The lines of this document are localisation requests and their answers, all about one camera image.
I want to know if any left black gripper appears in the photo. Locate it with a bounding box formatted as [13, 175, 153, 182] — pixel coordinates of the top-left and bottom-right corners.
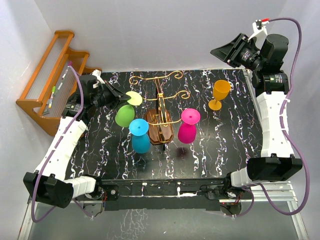
[91, 80, 130, 110]

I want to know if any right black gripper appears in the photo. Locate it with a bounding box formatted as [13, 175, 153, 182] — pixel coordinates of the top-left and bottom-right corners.
[210, 33, 264, 73]

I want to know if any green wine glass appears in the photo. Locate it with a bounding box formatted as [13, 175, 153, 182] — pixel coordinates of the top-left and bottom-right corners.
[115, 91, 143, 128]

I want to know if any orange wine glass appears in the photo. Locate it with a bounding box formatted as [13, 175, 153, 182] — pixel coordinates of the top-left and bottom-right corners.
[208, 79, 231, 111]

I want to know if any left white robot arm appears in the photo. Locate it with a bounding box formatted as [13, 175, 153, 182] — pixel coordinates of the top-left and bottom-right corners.
[23, 74, 130, 208]

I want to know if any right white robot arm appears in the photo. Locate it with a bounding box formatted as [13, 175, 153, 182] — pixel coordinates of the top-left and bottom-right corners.
[210, 33, 303, 199]

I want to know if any blue wine glass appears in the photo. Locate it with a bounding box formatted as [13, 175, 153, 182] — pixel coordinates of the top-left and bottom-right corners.
[129, 118, 151, 154]

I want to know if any orange wooden rack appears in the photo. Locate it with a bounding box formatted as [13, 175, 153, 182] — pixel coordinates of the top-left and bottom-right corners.
[16, 30, 94, 136]

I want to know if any pink wine glass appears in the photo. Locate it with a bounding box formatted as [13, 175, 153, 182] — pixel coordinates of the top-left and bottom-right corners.
[178, 108, 201, 144]

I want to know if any pink capped marker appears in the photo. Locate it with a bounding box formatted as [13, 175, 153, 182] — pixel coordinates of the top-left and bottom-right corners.
[61, 61, 73, 80]

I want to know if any green capped marker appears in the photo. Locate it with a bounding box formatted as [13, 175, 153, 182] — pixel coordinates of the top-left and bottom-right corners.
[51, 82, 63, 96]

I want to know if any orange tipped marker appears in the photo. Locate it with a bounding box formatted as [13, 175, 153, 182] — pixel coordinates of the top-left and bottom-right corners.
[48, 92, 55, 109]

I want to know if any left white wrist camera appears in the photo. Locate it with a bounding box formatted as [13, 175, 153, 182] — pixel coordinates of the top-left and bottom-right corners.
[91, 69, 105, 85]

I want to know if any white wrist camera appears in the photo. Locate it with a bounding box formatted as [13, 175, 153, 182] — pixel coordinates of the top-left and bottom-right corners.
[248, 18, 269, 41]
[91, 69, 105, 85]

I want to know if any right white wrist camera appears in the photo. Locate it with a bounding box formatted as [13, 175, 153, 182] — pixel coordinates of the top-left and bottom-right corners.
[248, 18, 269, 41]

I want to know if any gold wire wine glass rack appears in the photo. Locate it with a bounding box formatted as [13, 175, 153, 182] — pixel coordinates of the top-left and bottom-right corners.
[129, 70, 191, 150]

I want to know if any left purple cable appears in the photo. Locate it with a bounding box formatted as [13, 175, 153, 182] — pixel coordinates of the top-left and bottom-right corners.
[30, 65, 101, 223]

